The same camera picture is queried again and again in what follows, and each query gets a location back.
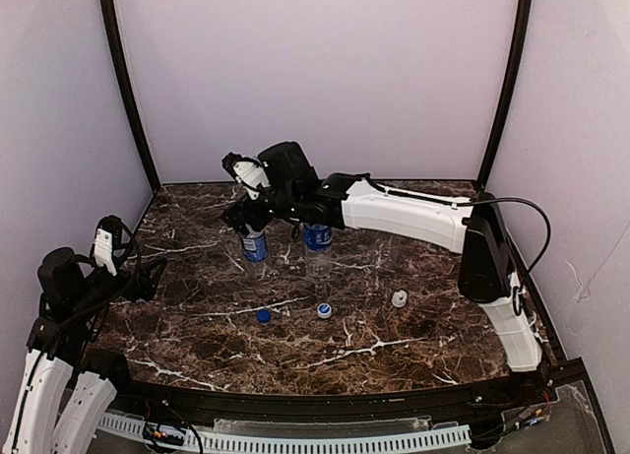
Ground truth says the black left corner post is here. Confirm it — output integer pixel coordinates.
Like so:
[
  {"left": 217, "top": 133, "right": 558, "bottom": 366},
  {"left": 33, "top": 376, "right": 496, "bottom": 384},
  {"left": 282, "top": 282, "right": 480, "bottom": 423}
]
[{"left": 99, "top": 0, "right": 161, "bottom": 193}]

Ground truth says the blue label water bottle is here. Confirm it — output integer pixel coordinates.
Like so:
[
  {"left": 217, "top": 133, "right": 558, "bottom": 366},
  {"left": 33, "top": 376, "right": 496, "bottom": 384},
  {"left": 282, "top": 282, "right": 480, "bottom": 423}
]
[{"left": 303, "top": 224, "right": 333, "bottom": 278}]

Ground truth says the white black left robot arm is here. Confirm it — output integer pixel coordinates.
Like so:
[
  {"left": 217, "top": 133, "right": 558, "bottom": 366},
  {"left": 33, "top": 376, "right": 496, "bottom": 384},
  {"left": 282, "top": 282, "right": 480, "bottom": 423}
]
[{"left": 2, "top": 215, "right": 167, "bottom": 453}]

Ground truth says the solid blue bottle cap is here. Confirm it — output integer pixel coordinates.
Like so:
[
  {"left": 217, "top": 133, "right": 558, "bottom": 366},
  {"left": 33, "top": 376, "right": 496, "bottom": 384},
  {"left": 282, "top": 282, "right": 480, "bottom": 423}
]
[{"left": 256, "top": 308, "right": 272, "bottom": 324}]

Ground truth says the black right corner post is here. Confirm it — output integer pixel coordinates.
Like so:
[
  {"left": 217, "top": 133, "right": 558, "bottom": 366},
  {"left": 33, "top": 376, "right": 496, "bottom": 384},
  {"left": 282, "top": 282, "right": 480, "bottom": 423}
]
[{"left": 475, "top": 0, "right": 533, "bottom": 189}]

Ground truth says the black corner post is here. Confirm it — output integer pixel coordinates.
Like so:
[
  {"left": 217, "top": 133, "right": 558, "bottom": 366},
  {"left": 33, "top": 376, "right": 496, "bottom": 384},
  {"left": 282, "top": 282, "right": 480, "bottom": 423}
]
[
  {"left": 99, "top": 0, "right": 161, "bottom": 193},
  {"left": 475, "top": 0, "right": 533, "bottom": 189}
]

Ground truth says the white pump bottle cap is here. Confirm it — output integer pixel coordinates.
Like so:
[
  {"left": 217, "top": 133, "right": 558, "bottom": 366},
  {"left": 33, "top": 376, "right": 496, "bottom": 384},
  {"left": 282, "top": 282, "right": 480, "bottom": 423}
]
[{"left": 391, "top": 290, "right": 409, "bottom": 308}]

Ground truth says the pepsi label bottle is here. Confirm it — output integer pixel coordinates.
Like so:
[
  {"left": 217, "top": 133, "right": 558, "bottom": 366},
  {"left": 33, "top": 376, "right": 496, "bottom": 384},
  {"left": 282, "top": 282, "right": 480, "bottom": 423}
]
[{"left": 241, "top": 230, "right": 269, "bottom": 279}]

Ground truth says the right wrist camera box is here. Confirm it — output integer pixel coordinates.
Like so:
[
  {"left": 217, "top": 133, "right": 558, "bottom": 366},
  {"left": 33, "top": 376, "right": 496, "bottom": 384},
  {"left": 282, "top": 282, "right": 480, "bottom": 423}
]
[{"left": 221, "top": 153, "right": 243, "bottom": 179}]

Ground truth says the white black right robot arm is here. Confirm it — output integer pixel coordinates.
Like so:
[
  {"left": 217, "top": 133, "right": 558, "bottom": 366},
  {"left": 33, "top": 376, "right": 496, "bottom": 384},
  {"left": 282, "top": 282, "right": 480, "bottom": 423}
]
[{"left": 221, "top": 142, "right": 542, "bottom": 373}]

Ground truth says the blue white bottle cap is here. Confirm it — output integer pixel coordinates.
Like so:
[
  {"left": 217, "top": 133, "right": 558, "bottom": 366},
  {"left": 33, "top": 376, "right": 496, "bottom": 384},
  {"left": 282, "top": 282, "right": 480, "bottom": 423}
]
[{"left": 317, "top": 303, "right": 332, "bottom": 319}]

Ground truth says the black front table rail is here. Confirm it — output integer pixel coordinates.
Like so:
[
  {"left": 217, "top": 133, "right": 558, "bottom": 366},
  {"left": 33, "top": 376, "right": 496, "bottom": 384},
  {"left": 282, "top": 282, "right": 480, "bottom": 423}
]
[{"left": 88, "top": 348, "right": 567, "bottom": 438}]

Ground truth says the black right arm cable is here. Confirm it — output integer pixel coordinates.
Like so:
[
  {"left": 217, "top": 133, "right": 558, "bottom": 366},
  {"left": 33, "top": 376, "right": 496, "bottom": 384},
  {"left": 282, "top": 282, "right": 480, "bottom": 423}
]
[{"left": 363, "top": 172, "right": 553, "bottom": 317}]

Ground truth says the grey slotted cable duct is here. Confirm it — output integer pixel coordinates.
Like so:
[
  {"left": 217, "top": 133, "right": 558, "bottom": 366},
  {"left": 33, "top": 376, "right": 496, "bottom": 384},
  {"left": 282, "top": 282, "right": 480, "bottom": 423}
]
[{"left": 97, "top": 410, "right": 472, "bottom": 453}]

